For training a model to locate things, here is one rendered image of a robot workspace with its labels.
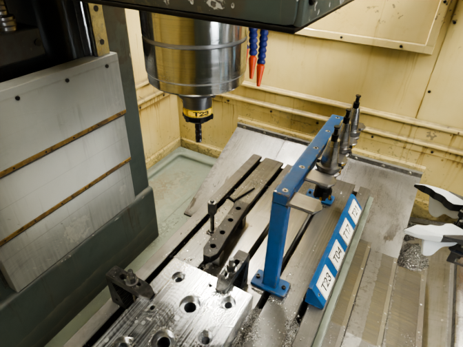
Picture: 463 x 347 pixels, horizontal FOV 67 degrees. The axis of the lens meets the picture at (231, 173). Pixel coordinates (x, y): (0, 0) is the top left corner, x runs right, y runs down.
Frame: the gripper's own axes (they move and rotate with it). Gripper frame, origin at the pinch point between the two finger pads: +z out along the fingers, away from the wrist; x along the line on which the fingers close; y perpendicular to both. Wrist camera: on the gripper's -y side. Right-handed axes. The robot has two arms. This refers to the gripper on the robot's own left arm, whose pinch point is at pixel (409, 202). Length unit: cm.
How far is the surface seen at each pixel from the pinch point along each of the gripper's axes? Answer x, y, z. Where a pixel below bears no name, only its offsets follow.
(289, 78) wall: 87, 14, 57
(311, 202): 1.1, 8.4, 17.7
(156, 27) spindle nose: -21, -29, 37
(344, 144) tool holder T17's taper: 26.2, 6.2, 17.7
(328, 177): 12.1, 8.4, 17.1
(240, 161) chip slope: 68, 53, 70
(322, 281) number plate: 5.0, 35.4, 11.5
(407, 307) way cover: 29, 58, -13
